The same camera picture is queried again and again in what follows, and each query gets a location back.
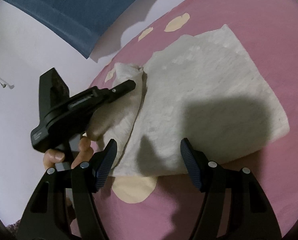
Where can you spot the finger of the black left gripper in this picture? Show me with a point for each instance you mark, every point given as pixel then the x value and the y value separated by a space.
pixel 121 90

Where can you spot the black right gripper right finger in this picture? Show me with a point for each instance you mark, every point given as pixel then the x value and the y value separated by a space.
pixel 204 174

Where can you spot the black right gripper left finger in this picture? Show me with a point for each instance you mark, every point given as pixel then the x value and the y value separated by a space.
pixel 46 215

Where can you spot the light grey knit garment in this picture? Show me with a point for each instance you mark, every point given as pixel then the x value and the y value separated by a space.
pixel 205 88

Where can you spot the person's left hand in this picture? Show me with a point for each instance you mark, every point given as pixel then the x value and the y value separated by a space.
pixel 85 152

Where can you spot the blue curtain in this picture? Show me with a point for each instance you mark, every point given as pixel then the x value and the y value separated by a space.
pixel 78 22

